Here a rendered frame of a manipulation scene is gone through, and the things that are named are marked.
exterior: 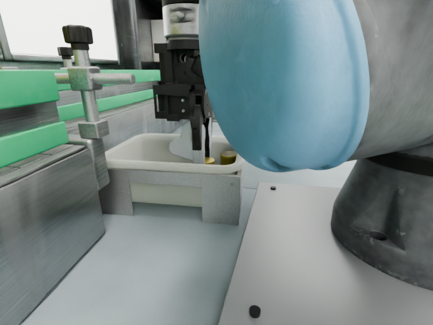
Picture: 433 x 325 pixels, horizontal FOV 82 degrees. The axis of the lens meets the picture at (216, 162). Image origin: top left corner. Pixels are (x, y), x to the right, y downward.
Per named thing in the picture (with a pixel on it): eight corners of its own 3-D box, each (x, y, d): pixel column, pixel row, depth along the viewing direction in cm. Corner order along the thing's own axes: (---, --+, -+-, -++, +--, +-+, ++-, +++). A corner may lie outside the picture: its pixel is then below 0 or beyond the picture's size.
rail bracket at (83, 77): (31, 130, 35) (4, 30, 30) (145, 135, 32) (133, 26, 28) (11, 135, 32) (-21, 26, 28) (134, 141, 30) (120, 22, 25)
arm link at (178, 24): (217, 13, 40) (206, 0, 32) (217, 45, 41) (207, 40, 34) (173, 15, 41) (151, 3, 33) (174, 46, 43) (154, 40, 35)
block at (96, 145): (54, 177, 37) (43, 131, 35) (113, 181, 36) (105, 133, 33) (34, 187, 34) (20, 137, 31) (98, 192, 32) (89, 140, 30)
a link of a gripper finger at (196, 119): (196, 147, 43) (196, 95, 41) (205, 147, 43) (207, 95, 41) (187, 151, 39) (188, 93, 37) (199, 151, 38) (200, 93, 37)
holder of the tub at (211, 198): (122, 171, 56) (117, 137, 54) (244, 178, 53) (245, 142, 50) (69, 210, 41) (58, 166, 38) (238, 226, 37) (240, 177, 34)
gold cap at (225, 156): (230, 149, 50) (230, 169, 52) (216, 153, 48) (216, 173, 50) (242, 154, 48) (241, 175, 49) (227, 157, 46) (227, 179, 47)
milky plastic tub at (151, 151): (144, 170, 56) (140, 131, 53) (245, 176, 53) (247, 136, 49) (98, 211, 40) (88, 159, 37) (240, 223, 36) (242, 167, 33)
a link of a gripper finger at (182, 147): (173, 173, 45) (172, 120, 43) (205, 175, 44) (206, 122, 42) (166, 177, 42) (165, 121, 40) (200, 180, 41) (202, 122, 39)
